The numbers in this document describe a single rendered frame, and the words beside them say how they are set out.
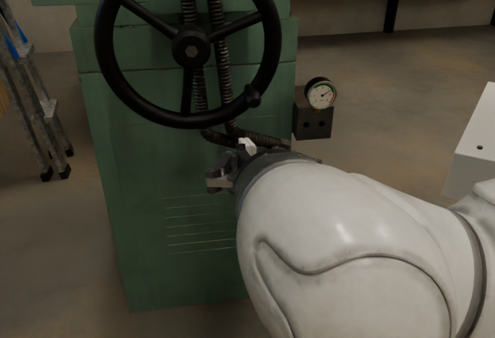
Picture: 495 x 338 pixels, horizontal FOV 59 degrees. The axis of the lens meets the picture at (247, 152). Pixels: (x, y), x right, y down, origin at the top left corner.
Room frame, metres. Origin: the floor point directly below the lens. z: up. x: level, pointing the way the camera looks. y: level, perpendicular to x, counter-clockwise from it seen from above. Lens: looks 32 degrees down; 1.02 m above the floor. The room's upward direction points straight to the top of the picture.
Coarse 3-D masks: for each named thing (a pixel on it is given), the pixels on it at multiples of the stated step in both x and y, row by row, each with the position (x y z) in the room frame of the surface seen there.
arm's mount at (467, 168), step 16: (480, 112) 0.69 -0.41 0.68; (480, 128) 0.63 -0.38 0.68; (464, 144) 0.58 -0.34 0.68; (480, 144) 0.58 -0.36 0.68; (464, 160) 0.55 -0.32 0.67; (480, 160) 0.54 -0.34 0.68; (448, 176) 0.56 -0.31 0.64; (464, 176) 0.55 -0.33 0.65; (480, 176) 0.53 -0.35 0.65; (448, 192) 0.55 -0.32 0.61; (464, 192) 0.54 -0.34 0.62
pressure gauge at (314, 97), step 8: (312, 80) 0.83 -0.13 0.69; (320, 80) 0.82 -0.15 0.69; (328, 80) 0.83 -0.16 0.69; (312, 88) 0.81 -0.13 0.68; (320, 88) 0.82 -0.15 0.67; (328, 88) 0.82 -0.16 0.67; (336, 88) 0.82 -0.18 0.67; (312, 96) 0.81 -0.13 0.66; (320, 96) 0.82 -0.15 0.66; (328, 96) 0.82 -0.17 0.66; (336, 96) 0.82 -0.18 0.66; (312, 104) 0.81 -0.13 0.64; (320, 104) 0.82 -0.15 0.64; (328, 104) 0.82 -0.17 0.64
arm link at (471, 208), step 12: (492, 180) 0.25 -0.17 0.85; (480, 192) 0.24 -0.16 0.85; (492, 192) 0.23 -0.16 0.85; (456, 204) 0.25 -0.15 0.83; (468, 204) 0.24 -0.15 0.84; (480, 204) 0.23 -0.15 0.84; (492, 204) 0.22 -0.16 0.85; (468, 216) 0.22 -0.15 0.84; (480, 216) 0.22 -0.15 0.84; (492, 216) 0.21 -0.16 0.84; (480, 228) 0.21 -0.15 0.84; (492, 228) 0.21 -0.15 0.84; (480, 240) 0.20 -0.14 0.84; (492, 240) 0.20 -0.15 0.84; (492, 252) 0.19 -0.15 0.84; (492, 264) 0.18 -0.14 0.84; (492, 276) 0.18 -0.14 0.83; (492, 288) 0.17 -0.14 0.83; (492, 300) 0.17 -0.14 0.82; (480, 312) 0.16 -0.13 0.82; (492, 312) 0.16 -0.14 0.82; (480, 324) 0.16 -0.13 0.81; (492, 324) 0.16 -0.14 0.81; (468, 336) 0.16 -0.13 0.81; (480, 336) 0.16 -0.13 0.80; (492, 336) 0.16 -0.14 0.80
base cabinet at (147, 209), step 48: (96, 96) 0.81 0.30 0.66; (144, 96) 0.82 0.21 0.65; (192, 96) 0.84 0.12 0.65; (288, 96) 0.87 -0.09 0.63; (96, 144) 0.81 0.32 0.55; (144, 144) 0.82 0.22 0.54; (192, 144) 0.84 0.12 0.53; (144, 192) 0.82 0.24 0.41; (192, 192) 0.83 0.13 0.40; (144, 240) 0.81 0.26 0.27; (192, 240) 0.83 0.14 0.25; (144, 288) 0.81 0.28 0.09; (192, 288) 0.83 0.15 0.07; (240, 288) 0.85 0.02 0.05
